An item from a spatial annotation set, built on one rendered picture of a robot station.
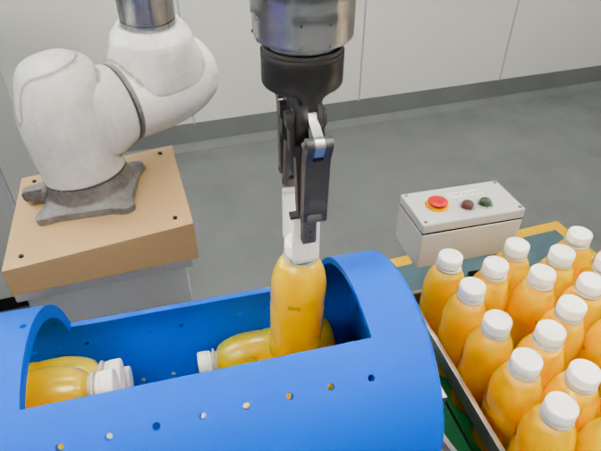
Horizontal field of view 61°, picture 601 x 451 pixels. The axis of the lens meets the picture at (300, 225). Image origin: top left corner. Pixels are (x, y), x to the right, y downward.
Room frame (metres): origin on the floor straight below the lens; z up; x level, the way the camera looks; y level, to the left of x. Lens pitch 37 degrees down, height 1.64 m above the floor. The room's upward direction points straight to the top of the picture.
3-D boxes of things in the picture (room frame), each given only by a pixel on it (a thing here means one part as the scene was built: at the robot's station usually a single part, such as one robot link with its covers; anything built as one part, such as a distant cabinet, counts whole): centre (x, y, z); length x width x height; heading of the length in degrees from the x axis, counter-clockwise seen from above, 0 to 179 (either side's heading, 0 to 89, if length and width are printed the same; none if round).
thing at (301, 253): (0.44, -0.01, 1.29); 0.03 x 0.01 x 0.07; 104
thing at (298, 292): (0.46, 0.00, 1.16); 0.07 x 0.07 x 0.19
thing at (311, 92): (0.46, 0.00, 1.44); 0.08 x 0.07 x 0.09; 14
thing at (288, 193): (0.48, 0.01, 1.29); 0.03 x 0.01 x 0.07; 104
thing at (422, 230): (0.78, -0.30, 1.05); 0.20 x 0.10 x 0.10; 104
